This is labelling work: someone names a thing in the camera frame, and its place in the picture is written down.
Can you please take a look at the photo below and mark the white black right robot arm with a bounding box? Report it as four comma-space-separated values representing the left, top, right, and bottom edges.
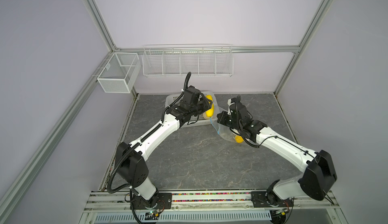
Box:
217, 96, 337, 206

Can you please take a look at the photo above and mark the aluminium front rail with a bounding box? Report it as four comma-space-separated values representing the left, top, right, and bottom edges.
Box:
84, 190, 340, 212

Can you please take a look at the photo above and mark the white perforated plastic basket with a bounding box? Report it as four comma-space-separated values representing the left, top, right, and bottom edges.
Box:
165, 90, 219, 128

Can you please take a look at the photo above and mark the white wire wall shelf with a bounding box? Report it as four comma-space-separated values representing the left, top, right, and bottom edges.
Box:
142, 44, 234, 77

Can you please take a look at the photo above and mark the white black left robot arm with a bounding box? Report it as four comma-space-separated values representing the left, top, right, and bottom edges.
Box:
107, 72, 213, 201

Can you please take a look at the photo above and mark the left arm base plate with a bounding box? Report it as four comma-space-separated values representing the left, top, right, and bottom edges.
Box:
131, 192, 172, 210

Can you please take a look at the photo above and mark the white mesh wall box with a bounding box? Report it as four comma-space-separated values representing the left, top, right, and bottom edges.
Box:
97, 52, 141, 93

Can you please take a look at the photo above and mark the white vent grille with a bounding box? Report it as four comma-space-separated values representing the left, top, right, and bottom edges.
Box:
94, 210, 272, 224

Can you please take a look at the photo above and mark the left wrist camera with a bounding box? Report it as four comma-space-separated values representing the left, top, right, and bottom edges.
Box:
183, 86, 201, 105

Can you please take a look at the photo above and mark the clear zip top bag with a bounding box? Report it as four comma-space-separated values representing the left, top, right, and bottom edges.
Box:
210, 105, 237, 143

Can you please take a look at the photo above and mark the yellow toy lemon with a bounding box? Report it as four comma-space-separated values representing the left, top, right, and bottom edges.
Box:
204, 95, 214, 119

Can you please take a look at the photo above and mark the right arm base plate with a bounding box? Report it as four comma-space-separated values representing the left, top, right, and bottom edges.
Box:
251, 191, 294, 207

